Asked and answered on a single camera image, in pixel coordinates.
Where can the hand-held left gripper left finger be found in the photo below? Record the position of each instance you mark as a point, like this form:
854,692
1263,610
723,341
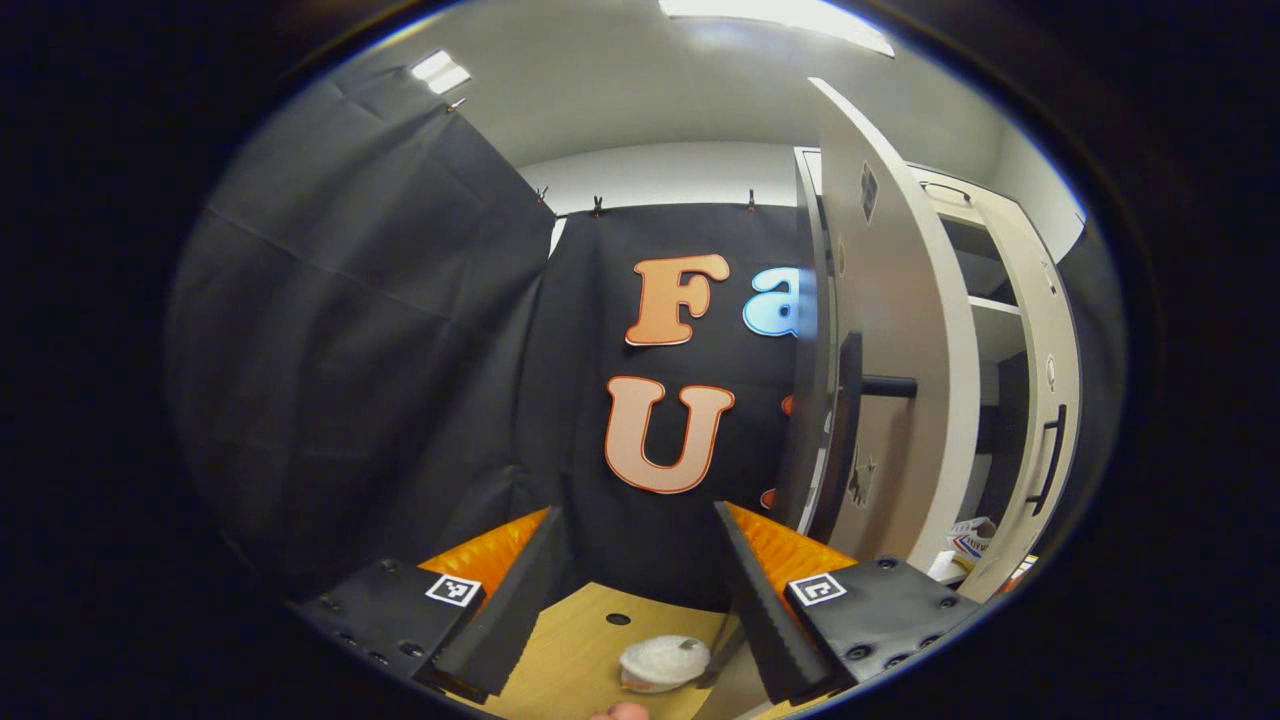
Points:
510,610

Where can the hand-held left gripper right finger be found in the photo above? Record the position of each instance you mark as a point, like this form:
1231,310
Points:
760,610

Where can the white shoe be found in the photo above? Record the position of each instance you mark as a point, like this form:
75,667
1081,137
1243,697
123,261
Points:
970,540

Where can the white cabinet door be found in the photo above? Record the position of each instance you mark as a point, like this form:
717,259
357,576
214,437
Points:
920,300
1055,320

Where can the white shoe cabinet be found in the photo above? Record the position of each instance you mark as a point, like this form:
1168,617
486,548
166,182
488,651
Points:
992,335

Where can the white cabinet drawer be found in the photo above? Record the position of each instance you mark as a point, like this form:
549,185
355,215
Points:
985,195

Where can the small white rounded object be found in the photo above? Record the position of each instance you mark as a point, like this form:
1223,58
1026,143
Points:
660,660

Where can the small ceiling light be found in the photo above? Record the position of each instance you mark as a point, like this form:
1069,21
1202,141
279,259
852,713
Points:
440,72

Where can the long ceiling light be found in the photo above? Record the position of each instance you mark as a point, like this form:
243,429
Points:
780,18

